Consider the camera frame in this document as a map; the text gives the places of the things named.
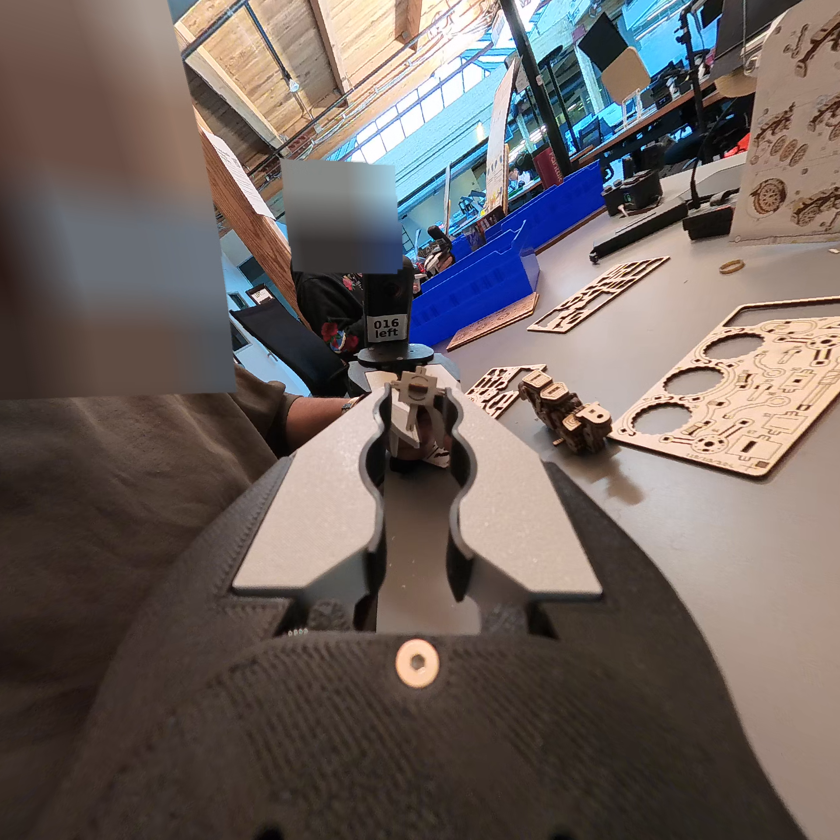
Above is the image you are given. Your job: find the assembled wooden mechanical model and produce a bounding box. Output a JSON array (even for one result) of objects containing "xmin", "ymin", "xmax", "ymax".
[{"xmin": 517, "ymin": 371, "xmax": 614, "ymax": 455}]

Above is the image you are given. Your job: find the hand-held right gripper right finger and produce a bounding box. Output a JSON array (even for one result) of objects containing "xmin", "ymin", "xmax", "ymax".
[{"xmin": 445, "ymin": 386, "xmax": 605, "ymax": 624}]

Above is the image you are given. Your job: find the small wooden gear piece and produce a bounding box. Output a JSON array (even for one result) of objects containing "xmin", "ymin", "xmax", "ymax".
[{"xmin": 388, "ymin": 367, "xmax": 452, "ymax": 411}]

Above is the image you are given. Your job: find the person's left forearm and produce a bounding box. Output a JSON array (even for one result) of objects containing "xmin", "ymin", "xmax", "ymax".
[{"xmin": 283, "ymin": 394, "xmax": 361, "ymax": 458}]

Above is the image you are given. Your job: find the white paper notice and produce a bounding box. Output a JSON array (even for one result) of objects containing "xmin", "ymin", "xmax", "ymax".
[{"xmin": 200, "ymin": 128, "xmax": 277, "ymax": 221}]

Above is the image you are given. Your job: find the printed instruction booklet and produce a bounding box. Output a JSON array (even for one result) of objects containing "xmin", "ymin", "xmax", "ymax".
[{"xmin": 728, "ymin": 7, "xmax": 840, "ymax": 245}]

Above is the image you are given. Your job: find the grey desk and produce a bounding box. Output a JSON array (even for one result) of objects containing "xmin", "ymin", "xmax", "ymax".
[{"xmin": 446, "ymin": 157, "xmax": 840, "ymax": 840}]

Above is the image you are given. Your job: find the long black bar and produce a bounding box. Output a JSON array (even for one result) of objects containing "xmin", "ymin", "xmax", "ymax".
[{"xmin": 589, "ymin": 200, "xmax": 690, "ymax": 265}]

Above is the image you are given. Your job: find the person's left hand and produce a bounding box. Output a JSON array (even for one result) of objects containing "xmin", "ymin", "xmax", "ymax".
[{"xmin": 396, "ymin": 405, "xmax": 455, "ymax": 467}]

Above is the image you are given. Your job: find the tall wooden board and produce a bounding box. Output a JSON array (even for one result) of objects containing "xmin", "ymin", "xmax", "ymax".
[{"xmin": 484, "ymin": 58, "xmax": 521, "ymax": 219}]

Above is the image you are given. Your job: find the wooden pillar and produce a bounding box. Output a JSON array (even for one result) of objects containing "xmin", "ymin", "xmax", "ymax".
[{"xmin": 193, "ymin": 108, "xmax": 309, "ymax": 329}]

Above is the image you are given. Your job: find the laser-cut wooden puzzle sheet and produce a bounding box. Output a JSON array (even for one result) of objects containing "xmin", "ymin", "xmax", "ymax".
[
  {"xmin": 465, "ymin": 364, "xmax": 547, "ymax": 420},
  {"xmin": 527, "ymin": 256, "xmax": 672, "ymax": 334}
]

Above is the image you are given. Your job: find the grey flat box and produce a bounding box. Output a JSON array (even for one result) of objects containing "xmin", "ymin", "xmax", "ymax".
[{"xmin": 686, "ymin": 159, "xmax": 749, "ymax": 201}]

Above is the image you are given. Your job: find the black steel column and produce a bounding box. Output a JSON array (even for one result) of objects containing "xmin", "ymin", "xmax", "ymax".
[{"xmin": 500, "ymin": 0, "xmax": 567, "ymax": 160}]

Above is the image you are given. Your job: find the dark brown wooden board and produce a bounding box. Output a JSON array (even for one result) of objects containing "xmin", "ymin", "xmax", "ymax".
[{"xmin": 446, "ymin": 292, "xmax": 540, "ymax": 350}]

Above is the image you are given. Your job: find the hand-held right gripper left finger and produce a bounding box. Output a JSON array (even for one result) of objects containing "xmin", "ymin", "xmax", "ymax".
[{"xmin": 231, "ymin": 386, "xmax": 395, "ymax": 627}]

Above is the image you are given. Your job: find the black office chair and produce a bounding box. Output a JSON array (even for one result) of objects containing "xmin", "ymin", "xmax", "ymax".
[{"xmin": 228, "ymin": 305, "xmax": 349, "ymax": 399}]

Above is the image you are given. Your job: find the person's brown shirt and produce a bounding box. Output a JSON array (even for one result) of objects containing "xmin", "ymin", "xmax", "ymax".
[{"xmin": 0, "ymin": 367, "xmax": 309, "ymax": 840}]

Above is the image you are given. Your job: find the wooden sheet with round holes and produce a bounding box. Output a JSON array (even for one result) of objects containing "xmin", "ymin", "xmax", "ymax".
[{"xmin": 607, "ymin": 297, "xmax": 840, "ymax": 479}]

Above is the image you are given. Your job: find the small black box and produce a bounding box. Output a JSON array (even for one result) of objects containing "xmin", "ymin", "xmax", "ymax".
[{"xmin": 682, "ymin": 203, "xmax": 735, "ymax": 240}]

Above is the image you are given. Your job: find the black battery charger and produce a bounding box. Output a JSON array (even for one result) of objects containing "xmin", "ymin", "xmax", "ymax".
[{"xmin": 602, "ymin": 168, "xmax": 665, "ymax": 216}]

